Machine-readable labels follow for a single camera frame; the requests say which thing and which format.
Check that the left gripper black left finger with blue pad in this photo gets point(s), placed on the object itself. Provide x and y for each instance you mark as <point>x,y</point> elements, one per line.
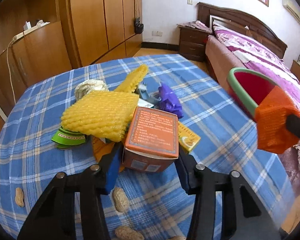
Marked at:
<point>53,215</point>

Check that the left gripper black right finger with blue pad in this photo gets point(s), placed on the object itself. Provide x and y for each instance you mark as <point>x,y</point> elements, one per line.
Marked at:
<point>243,214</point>

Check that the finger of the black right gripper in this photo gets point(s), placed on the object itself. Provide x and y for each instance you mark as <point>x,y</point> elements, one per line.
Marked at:
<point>293,124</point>

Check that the orange foam net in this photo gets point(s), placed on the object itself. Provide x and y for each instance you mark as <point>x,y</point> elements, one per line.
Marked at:
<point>270,117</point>

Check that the yellow orange small carton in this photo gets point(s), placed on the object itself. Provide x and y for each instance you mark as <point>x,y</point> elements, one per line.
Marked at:
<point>187,138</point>

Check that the large yellow foam net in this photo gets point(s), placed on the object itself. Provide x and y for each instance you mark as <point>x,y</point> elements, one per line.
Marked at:
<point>103,114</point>

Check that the orange cardboard box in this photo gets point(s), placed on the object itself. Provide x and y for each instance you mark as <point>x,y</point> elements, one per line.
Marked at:
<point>152,143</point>

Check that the white paper ball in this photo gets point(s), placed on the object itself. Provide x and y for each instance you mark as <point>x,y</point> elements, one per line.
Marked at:
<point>88,86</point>

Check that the peanut left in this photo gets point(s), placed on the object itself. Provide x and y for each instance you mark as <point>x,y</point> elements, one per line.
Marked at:
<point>19,197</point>

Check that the peanut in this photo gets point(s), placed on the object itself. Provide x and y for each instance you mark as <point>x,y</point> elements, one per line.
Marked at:
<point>126,233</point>
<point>120,199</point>
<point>19,197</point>

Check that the red bin green rim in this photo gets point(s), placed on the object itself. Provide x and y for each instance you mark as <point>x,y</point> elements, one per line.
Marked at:
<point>248,88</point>

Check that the peanut centre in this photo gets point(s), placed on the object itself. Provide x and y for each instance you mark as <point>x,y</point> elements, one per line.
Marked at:
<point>120,199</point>

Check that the peanut bottom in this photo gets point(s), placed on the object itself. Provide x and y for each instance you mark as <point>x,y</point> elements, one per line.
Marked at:
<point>126,233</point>

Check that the blue plaid tablecloth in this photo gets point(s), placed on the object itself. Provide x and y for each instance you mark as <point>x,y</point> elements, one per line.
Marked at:
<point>159,207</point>

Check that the dark wooden headboard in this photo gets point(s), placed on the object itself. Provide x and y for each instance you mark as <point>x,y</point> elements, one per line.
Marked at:
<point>242,23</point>

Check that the bed with purple quilt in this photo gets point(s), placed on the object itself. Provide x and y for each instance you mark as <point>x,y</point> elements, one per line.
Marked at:
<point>226,49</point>

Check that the white air conditioner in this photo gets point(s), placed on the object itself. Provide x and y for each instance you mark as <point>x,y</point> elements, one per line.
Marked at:
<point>291,7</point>

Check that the purple crumpled wrapper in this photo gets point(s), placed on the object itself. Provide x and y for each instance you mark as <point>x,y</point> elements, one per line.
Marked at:
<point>169,101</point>

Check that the dark wooden nightstand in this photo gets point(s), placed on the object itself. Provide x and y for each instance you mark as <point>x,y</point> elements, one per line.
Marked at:
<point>192,43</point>

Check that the folded cloth on nightstand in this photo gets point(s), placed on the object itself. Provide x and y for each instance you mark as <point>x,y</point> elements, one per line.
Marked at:
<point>196,25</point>

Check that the light blue plastic scrap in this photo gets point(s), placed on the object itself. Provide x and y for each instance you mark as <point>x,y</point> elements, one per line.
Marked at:
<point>144,94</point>

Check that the small yellow foam net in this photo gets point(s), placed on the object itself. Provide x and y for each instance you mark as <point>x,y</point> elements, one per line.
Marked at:
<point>132,80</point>

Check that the wooden low cabinet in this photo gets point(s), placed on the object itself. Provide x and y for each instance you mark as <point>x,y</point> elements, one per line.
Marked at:
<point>37,56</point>

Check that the black hanging bag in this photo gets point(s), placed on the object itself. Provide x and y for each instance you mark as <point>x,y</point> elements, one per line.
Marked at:
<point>138,26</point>

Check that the white power strip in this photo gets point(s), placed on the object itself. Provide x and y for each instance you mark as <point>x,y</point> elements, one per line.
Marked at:
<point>40,24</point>

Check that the wooden wardrobe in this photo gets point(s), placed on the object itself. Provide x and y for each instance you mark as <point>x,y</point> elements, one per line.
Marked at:
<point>96,31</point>

